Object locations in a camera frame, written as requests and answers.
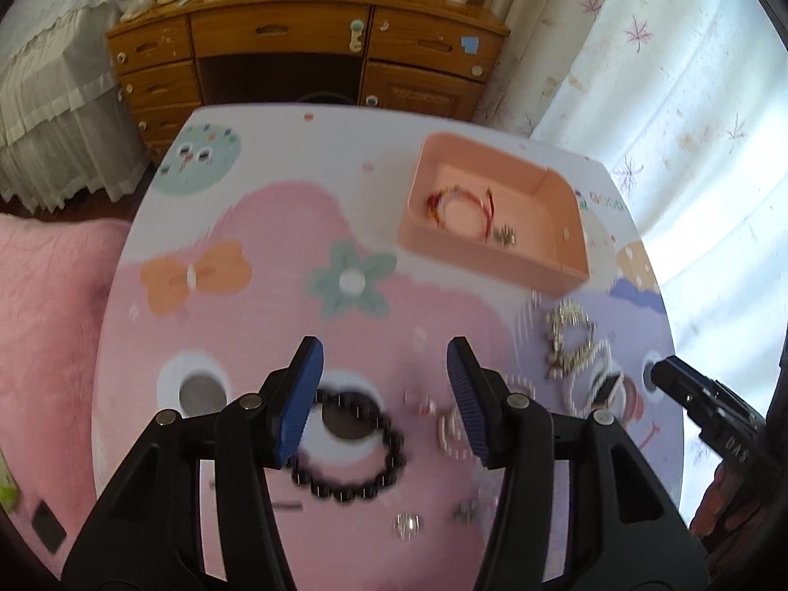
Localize pink cardboard box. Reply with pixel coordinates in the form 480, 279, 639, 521
398, 132, 591, 297

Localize wooden desk with drawers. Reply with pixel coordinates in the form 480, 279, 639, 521
105, 0, 509, 163

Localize white lace bed cover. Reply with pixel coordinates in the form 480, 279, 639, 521
1, 0, 150, 212

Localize pink bed blanket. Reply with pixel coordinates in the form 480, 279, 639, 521
1, 216, 131, 575

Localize pink strap wristwatch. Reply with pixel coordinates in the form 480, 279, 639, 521
591, 372, 645, 427

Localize white pearl bracelet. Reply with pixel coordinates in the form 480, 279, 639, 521
562, 340, 636, 426

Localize round white stone brooch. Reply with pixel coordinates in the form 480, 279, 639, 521
394, 512, 422, 540

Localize long pearl necklace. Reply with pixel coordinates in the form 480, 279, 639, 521
402, 373, 537, 463

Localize teal flower brooch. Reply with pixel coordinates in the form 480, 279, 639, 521
453, 497, 488, 525

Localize small teal flower earring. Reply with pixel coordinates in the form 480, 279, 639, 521
493, 224, 517, 248

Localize cartoon printed table mat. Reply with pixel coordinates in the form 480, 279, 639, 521
92, 105, 684, 590

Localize white floral curtain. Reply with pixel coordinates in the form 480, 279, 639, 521
473, 0, 788, 506

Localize red braided bead bracelet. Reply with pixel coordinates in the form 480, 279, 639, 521
423, 183, 501, 242

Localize black bead bracelet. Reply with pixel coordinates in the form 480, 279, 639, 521
286, 387, 409, 504

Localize rhinestone silver necklace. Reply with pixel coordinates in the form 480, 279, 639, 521
541, 298, 603, 381

